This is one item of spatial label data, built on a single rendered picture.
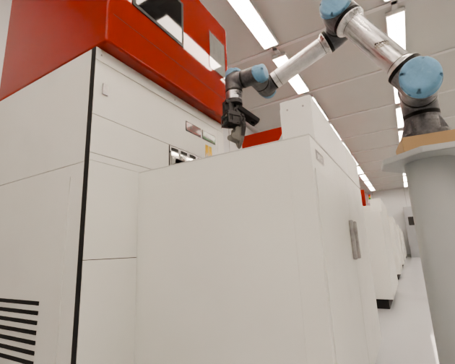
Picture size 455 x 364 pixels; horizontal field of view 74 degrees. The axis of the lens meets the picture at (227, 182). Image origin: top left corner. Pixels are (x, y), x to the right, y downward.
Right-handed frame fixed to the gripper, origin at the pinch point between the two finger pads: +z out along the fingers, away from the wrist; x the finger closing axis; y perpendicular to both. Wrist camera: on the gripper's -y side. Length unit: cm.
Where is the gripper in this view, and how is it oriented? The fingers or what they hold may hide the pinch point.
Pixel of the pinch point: (240, 146)
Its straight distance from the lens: 130.7
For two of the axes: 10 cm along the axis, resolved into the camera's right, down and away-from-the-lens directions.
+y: -8.9, -0.7, -4.4
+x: 4.5, -2.1, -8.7
